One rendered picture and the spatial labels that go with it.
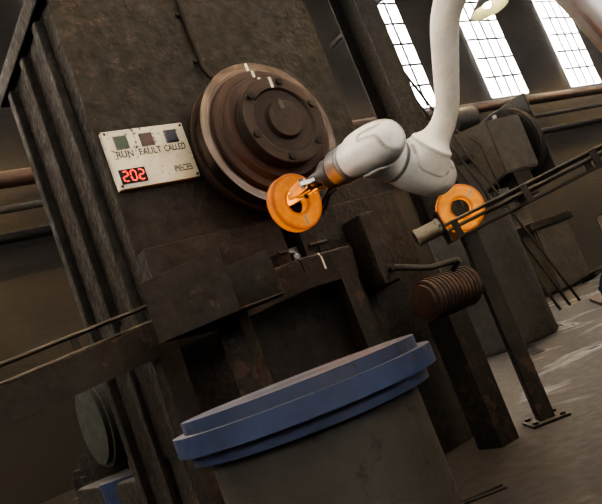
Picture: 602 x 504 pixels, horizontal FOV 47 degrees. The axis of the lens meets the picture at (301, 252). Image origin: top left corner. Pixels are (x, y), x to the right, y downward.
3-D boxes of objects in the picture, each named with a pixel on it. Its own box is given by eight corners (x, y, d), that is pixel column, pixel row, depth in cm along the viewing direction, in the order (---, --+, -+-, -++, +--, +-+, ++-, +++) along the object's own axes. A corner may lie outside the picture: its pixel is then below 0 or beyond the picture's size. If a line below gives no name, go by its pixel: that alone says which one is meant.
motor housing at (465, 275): (468, 454, 208) (400, 287, 215) (513, 428, 221) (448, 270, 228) (500, 451, 197) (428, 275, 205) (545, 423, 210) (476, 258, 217)
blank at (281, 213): (255, 186, 179) (262, 181, 177) (300, 170, 189) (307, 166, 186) (281, 241, 179) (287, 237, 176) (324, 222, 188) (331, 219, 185)
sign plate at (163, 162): (118, 192, 197) (98, 135, 200) (198, 178, 212) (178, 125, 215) (120, 189, 195) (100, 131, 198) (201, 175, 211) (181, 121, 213)
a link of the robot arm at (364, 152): (331, 174, 157) (377, 191, 163) (374, 147, 144) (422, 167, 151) (334, 132, 161) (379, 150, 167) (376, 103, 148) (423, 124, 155)
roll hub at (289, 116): (255, 175, 200) (222, 88, 204) (329, 161, 216) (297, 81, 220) (264, 167, 196) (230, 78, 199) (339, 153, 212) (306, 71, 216)
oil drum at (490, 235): (457, 365, 478) (408, 245, 490) (510, 340, 512) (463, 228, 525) (524, 348, 430) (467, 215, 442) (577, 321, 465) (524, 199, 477)
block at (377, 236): (366, 293, 225) (339, 225, 228) (383, 287, 230) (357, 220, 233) (386, 284, 216) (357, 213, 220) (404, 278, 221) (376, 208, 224)
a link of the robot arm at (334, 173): (372, 175, 164) (357, 184, 169) (359, 139, 165) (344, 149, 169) (343, 181, 158) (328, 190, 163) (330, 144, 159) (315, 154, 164)
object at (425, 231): (418, 248, 225) (409, 232, 226) (443, 235, 225) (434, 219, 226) (421, 245, 219) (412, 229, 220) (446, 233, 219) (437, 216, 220)
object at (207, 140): (223, 224, 201) (169, 79, 208) (345, 196, 229) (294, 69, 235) (233, 216, 196) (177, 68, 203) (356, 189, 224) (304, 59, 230)
